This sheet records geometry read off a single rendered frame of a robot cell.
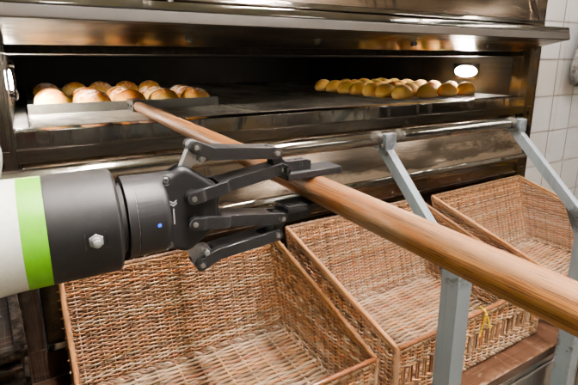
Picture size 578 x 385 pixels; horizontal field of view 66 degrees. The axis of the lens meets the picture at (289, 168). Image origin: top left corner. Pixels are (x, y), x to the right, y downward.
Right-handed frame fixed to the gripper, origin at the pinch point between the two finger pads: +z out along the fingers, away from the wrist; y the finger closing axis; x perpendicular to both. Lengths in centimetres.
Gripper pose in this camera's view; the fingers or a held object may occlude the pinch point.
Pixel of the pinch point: (309, 186)
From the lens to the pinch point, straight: 49.9
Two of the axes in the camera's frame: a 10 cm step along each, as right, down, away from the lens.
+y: 0.0, 9.7, 2.4
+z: 8.7, -1.2, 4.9
